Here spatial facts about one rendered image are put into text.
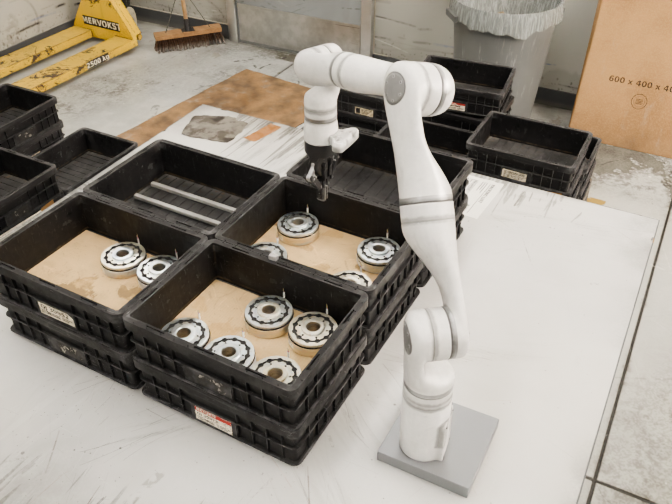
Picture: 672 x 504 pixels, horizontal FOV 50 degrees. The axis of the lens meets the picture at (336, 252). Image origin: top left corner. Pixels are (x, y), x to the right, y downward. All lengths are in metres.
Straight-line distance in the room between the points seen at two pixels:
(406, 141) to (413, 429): 0.53
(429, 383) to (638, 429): 1.40
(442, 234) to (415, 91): 0.24
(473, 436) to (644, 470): 1.08
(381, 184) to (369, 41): 2.73
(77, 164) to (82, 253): 1.33
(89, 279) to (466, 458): 0.92
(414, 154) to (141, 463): 0.80
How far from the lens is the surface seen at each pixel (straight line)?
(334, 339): 1.34
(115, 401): 1.62
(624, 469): 2.46
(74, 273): 1.76
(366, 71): 1.36
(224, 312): 1.57
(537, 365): 1.67
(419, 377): 1.25
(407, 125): 1.20
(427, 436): 1.37
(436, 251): 1.20
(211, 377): 1.38
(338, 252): 1.71
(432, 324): 1.20
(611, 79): 4.04
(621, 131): 4.07
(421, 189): 1.19
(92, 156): 3.15
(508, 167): 2.67
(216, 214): 1.87
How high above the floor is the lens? 1.88
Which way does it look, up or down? 38 degrees down
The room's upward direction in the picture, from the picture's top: straight up
